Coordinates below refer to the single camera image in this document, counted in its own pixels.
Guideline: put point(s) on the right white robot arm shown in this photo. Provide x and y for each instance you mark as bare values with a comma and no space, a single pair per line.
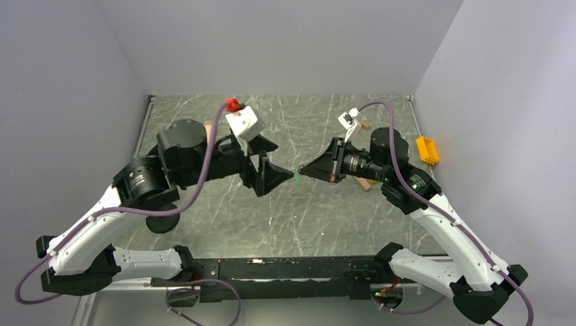
478,281

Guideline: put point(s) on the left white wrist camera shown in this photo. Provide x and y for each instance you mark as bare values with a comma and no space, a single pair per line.
246,123

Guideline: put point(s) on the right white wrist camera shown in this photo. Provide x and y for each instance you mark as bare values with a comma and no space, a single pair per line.
350,123

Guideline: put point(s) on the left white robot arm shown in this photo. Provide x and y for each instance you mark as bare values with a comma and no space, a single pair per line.
83,260

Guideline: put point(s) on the pink microphone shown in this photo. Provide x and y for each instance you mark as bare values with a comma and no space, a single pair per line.
211,132

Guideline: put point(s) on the tan rectangular wooden block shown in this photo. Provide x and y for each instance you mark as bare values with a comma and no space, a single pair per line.
364,184

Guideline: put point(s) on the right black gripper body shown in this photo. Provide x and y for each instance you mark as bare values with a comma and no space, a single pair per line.
356,163

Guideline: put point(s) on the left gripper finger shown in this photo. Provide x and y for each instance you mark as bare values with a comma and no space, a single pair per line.
259,145
268,176

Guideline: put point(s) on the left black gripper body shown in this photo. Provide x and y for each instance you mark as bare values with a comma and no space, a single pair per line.
229,159

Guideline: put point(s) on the yellow plastic bin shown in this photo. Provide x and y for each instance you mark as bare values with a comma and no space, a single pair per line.
427,150

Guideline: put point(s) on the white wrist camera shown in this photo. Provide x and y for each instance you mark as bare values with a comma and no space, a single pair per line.
350,123
246,123

